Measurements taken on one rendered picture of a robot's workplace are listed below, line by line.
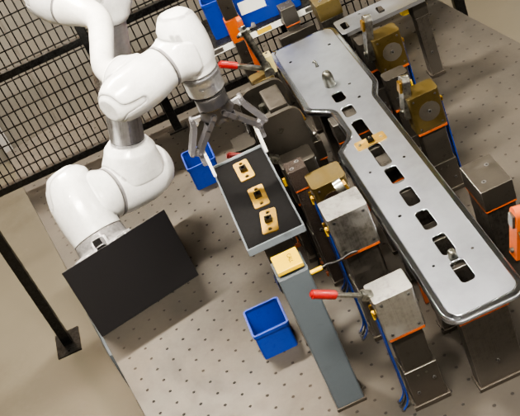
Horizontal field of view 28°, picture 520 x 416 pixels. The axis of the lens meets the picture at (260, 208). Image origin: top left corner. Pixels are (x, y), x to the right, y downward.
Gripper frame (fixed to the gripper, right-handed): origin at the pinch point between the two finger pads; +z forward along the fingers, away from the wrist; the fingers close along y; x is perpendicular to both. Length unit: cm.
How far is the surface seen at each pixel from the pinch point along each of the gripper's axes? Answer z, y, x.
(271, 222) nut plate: 3.8, -0.1, -23.8
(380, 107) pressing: 20, 42, 23
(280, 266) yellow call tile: 4.1, -3.0, -38.5
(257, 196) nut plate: 3.3, -0.1, -13.2
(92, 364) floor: 120, -79, 99
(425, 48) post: 38, 72, 69
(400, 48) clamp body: 21, 58, 48
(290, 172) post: 10.1, 10.3, -0.7
